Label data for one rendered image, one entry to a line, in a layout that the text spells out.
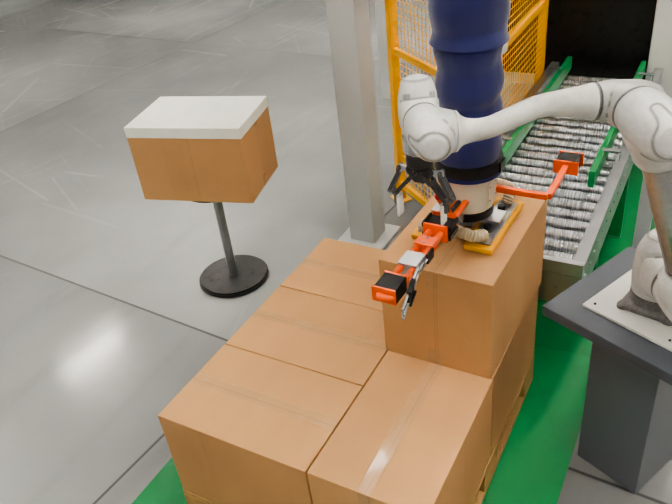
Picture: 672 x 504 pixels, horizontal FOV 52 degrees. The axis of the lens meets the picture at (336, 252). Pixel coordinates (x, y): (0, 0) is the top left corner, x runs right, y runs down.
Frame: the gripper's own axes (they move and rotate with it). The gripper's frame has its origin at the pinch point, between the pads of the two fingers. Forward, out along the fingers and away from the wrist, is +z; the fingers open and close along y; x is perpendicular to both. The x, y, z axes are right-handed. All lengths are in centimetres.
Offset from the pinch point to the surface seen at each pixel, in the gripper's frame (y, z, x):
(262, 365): 59, 68, 16
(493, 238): -10.6, 24.6, -31.7
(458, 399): -12, 68, 2
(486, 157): -6.2, -2.6, -35.6
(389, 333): 20, 60, -10
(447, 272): -2.4, 27.8, -12.2
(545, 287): -17, 75, -78
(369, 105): 100, 37, -150
